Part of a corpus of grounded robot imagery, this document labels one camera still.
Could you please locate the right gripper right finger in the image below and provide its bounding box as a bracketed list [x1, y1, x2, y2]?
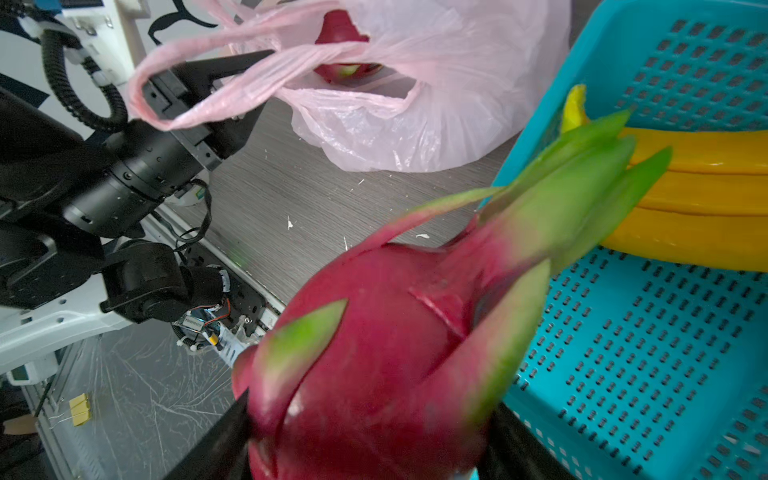
[477, 403, 574, 480]

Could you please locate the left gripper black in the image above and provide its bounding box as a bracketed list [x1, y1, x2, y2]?
[61, 51, 269, 237]

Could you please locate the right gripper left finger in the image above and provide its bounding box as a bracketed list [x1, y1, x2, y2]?
[164, 391, 252, 480]

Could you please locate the red dragon fruit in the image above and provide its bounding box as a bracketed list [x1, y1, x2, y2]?
[232, 111, 672, 479]
[314, 9, 383, 85]

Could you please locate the pink plastic bag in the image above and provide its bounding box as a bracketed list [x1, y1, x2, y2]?
[126, 1, 571, 173]

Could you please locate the yellow banana bunch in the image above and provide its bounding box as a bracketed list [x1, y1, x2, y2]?
[560, 83, 768, 274]

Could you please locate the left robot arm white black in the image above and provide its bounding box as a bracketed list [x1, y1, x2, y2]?
[1, 1, 259, 384]

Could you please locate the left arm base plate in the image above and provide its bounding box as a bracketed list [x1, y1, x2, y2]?
[171, 244, 278, 355]

